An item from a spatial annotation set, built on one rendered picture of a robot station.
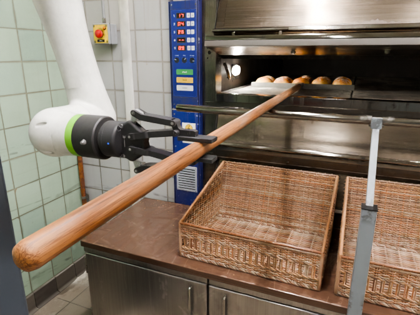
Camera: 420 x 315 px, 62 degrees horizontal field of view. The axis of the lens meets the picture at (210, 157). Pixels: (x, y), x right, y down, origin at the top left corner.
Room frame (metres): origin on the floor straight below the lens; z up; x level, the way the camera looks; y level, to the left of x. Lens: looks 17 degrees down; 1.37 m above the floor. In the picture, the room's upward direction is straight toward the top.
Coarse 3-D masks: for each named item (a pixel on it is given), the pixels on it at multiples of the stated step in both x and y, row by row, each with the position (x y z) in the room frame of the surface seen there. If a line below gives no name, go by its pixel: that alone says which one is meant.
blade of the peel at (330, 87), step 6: (252, 84) 2.04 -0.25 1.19; (258, 84) 2.02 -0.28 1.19; (264, 84) 2.01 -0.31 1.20; (270, 84) 2.00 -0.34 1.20; (276, 84) 1.99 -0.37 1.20; (282, 84) 1.97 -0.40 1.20; (288, 84) 1.96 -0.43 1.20; (294, 84) 1.95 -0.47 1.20; (306, 84) 1.93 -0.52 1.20; (312, 84) 1.91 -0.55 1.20; (318, 84) 1.90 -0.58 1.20; (324, 84) 1.89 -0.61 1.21; (330, 84) 1.88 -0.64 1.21; (336, 84) 1.87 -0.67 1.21; (348, 90) 1.85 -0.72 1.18
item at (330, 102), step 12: (216, 96) 1.70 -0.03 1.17; (228, 96) 1.68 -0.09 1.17; (240, 96) 1.66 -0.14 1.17; (252, 96) 1.63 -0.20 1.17; (264, 96) 1.61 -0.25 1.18; (300, 96) 1.58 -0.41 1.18; (312, 96) 1.58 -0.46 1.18; (348, 108) 1.47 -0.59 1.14; (360, 108) 1.46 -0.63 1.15; (372, 108) 1.44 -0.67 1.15; (384, 108) 1.42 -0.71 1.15; (396, 108) 1.40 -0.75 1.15; (408, 108) 1.39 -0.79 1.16
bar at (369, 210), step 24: (312, 120) 1.17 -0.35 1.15; (336, 120) 1.14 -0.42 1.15; (360, 120) 1.11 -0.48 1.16; (384, 120) 1.08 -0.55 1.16; (408, 120) 1.06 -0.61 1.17; (360, 216) 0.91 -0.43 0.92; (360, 240) 0.89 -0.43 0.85; (360, 264) 0.89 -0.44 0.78; (360, 288) 0.88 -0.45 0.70; (360, 312) 0.88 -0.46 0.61
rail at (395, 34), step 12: (216, 36) 1.55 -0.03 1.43; (228, 36) 1.53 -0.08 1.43; (240, 36) 1.51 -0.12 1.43; (252, 36) 1.49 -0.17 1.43; (264, 36) 1.47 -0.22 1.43; (276, 36) 1.45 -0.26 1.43; (288, 36) 1.44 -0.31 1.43; (300, 36) 1.42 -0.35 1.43; (312, 36) 1.40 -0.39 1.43; (324, 36) 1.38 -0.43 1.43; (336, 36) 1.37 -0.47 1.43; (348, 36) 1.35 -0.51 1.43; (360, 36) 1.34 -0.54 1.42; (372, 36) 1.32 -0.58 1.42; (384, 36) 1.30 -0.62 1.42; (396, 36) 1.29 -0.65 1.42; (408, 36) 1.28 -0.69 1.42
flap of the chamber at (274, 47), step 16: (208, 48) 1.60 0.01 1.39; (224, 48) 1.58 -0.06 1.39; (240, 48) 1.55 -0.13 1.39; (256, 48) 1.52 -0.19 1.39; (272, 48) 1.50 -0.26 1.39; (288, 48) 1.48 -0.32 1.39; (304, 48) 1.45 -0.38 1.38; (320, 48) 1.43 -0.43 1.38; (336, 48) 1.41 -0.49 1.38; (352, 48) 1.39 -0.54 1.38; (368, 48) 1.37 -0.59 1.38; (384, 48) 1.35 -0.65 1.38; (400, 48) 1.33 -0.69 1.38; (416, 48) 1.31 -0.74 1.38
